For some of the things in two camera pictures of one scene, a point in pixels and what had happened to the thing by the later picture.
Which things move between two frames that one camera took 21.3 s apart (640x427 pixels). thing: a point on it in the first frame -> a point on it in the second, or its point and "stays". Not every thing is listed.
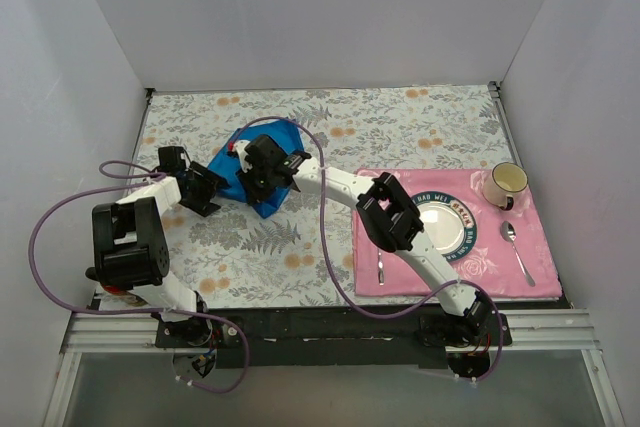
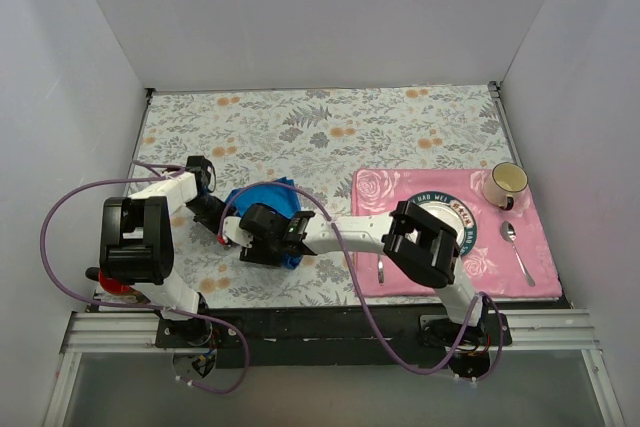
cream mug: (506, 178) stays
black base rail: (334, 333) stays
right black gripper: (255, 184) -> (257, 253)
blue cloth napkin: (226, 165) -> (277, 192)
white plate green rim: (448, 222) stays
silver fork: (381, 272) stays
